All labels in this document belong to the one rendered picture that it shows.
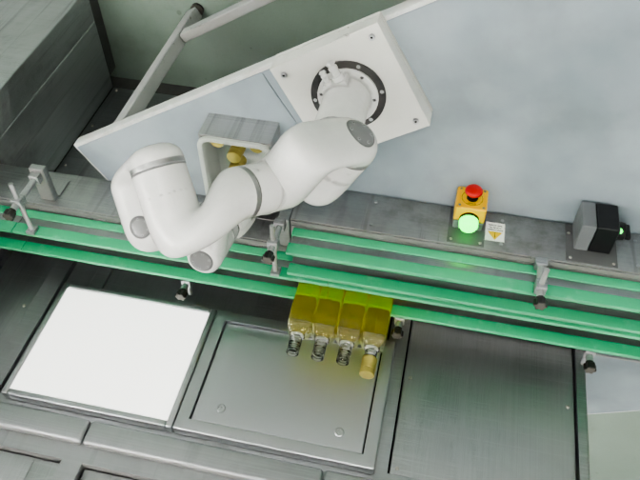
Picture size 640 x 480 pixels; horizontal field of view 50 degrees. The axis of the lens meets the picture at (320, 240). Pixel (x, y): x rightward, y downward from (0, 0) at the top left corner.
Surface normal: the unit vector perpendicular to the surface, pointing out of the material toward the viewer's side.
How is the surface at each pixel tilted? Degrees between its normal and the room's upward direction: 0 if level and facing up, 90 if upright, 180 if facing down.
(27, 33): 90
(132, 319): 90
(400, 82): 5
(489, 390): 89
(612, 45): 0
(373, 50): 5
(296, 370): 90
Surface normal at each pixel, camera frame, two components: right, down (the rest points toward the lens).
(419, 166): -0.22, 0.73
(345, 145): 0.63, -0.34
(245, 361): 0.00, -0.66
